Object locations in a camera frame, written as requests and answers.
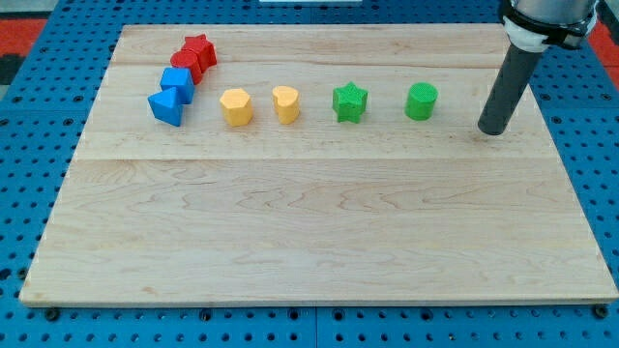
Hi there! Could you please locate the green star block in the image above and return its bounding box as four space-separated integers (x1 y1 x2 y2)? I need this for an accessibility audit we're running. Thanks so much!
332 82 368 124

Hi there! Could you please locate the light wooden board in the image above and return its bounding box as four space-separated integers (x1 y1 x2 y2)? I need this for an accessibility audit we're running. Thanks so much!
19 24 618 307

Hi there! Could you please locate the yellow heart block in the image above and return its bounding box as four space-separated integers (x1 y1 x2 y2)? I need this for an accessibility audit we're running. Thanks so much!
272 85 300 125

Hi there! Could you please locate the blue triangle block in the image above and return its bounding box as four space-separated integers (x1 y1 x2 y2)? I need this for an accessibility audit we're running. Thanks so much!
147 87 183 127

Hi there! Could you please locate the blue square block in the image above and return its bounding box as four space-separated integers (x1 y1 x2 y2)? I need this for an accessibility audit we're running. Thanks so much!
160 67 195 104

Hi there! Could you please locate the red circle block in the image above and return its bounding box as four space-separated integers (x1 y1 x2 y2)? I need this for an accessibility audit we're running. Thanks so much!
170 50 203 85

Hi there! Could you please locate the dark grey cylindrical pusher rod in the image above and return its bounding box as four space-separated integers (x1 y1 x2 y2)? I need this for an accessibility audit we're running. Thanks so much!
478 43 542 135

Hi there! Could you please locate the yellow hexagon block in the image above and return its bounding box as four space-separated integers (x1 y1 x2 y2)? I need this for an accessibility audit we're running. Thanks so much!
220 88 253 127

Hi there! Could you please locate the green circle block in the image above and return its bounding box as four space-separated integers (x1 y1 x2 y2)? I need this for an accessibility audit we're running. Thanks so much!
404 82 438 121

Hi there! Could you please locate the red star block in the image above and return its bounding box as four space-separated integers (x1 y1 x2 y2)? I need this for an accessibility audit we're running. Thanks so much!
182 34 218 73

